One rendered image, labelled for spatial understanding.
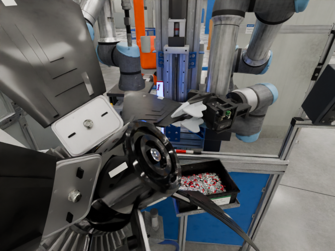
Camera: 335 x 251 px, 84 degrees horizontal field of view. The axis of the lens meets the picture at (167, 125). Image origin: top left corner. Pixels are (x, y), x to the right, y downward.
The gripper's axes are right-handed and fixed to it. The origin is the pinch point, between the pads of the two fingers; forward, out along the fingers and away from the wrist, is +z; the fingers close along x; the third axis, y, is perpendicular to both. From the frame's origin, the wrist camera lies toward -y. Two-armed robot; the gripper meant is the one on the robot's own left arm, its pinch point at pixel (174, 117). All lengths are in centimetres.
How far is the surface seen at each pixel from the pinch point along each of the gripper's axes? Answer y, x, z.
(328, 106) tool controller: 14, 4, -54
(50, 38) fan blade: -5.8, -18.1, 21.4
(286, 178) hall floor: -3, 119, -146
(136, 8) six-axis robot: -366, 7, -152
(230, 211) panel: 5, 71, -40
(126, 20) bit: 2.3, -21.5, 11.5
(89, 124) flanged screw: 6.9, -9.0, 20.0
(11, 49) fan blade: -5.1, -17.1, 26.7
